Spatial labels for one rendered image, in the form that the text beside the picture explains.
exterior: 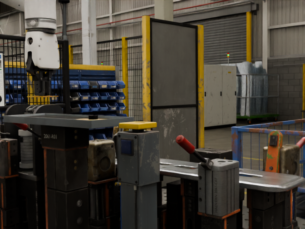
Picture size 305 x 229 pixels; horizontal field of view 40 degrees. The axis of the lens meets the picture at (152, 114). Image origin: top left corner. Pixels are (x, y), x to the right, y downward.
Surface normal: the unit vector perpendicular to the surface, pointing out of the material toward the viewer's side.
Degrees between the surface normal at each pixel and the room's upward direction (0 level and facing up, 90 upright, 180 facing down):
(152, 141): 90
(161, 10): 90
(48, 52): 90
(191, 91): 90
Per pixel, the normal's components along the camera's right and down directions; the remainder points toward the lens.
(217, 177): -0.65, 0.05
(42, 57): 0.90, 0.00
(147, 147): 0.76, 0.03
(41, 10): 0.31, 0.05
